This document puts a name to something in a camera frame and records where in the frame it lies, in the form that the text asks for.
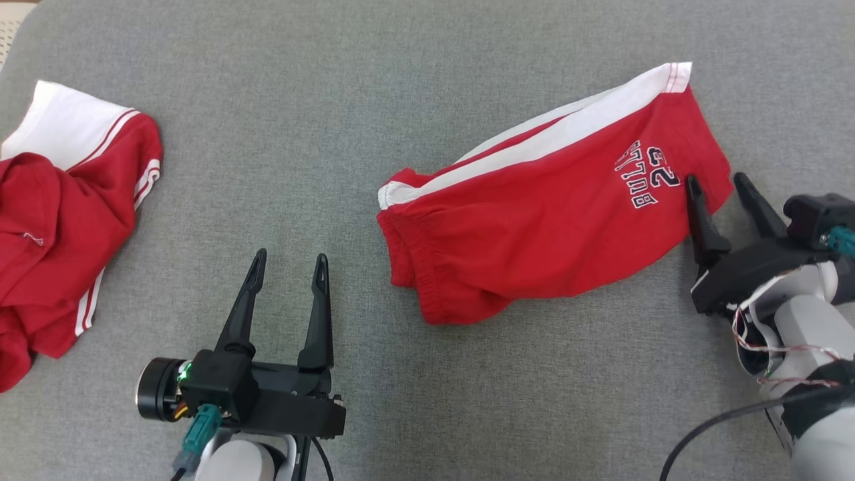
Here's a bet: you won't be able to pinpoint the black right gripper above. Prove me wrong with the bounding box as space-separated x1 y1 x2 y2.
685 172 836 316

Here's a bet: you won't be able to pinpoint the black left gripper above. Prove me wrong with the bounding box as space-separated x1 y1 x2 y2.
136 249 347 440

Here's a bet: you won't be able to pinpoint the red white basketball shorts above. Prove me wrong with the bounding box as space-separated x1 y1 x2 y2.
376 61 734 326

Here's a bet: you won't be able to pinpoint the red white basketball jersey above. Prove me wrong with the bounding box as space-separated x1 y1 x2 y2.
0 80 164 393

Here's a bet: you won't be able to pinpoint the white lattice laundry basket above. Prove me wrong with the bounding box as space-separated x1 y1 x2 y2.
0 3 34 67

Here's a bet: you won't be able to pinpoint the teal right camera connector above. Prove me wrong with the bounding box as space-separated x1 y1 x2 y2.
820 226 855 258

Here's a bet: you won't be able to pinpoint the teal camera connector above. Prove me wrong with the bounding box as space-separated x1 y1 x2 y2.
820 226 855 258
172 403 222 472

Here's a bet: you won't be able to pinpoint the teal left camera connector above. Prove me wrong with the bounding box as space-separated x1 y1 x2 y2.
172 403 222 472

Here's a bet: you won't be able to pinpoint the thin red white wires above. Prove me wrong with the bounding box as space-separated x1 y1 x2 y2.
731 294 842 388

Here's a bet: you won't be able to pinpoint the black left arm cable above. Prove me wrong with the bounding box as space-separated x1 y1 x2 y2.
294 434 335 481

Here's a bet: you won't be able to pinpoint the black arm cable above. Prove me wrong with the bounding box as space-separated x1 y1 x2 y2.
658 384 836 481
294 434 335 481

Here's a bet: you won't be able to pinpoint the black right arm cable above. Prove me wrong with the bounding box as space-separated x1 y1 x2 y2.
658 384 836 481

